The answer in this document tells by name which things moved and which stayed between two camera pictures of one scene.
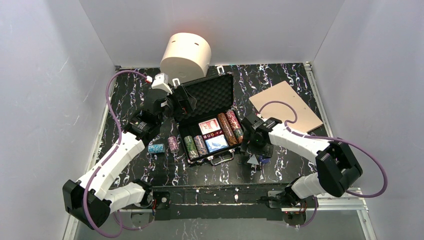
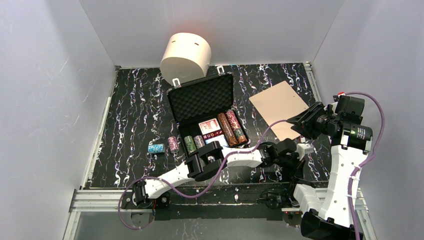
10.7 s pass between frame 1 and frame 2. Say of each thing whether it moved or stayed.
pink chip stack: stayed
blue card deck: stayed
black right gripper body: moved
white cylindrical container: stayed
